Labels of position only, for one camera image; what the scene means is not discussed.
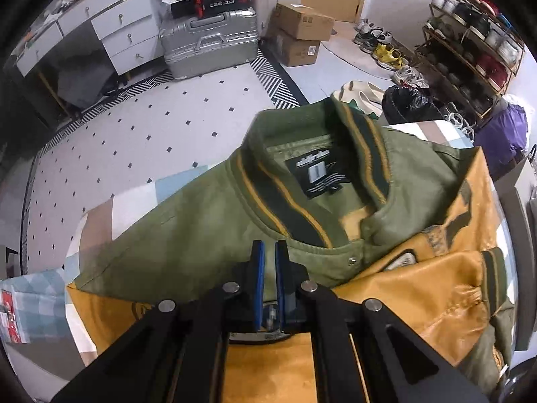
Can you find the upper cardboard box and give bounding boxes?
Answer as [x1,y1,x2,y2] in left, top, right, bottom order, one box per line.
[271,3,334,41]

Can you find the metal shoe rack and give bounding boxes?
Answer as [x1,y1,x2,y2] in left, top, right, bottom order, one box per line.
[416,0,524,122]

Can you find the lower cardboard box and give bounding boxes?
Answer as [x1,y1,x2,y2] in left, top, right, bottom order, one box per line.
[267,28,321,68]

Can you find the white drawer desk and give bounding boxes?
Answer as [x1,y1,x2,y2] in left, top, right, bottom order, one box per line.
[16,0,163,76]

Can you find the purple bag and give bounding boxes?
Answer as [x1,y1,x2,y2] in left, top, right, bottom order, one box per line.
[474,103,528,180]

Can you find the black trash bag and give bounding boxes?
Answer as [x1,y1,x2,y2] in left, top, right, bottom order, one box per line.
[381,86,443,125]

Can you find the cream slippers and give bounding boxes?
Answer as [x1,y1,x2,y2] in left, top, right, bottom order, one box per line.
[331,80,385,120]

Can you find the cardboard box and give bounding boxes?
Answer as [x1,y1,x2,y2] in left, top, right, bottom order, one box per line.
[267,28,321,68]
[271,3,334,41]

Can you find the yellow sneakers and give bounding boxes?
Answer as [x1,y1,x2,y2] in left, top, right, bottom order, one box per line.
[372,44,406,70]

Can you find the green and mustard varsity jacket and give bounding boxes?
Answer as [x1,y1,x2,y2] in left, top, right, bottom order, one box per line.
[65,97,517,403]

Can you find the checkered bed sheet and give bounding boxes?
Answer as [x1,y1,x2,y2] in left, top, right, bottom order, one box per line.
[0,119,517,366]

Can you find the silver aluminium suitcase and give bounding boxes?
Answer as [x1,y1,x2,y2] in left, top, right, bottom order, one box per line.
[159,7,258,80]

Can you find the black red shoe box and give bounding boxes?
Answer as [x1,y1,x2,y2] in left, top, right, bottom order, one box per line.
[170,0,250,19]

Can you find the patterned floor rug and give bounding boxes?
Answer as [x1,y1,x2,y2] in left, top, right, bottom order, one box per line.
[21,52,308,273]

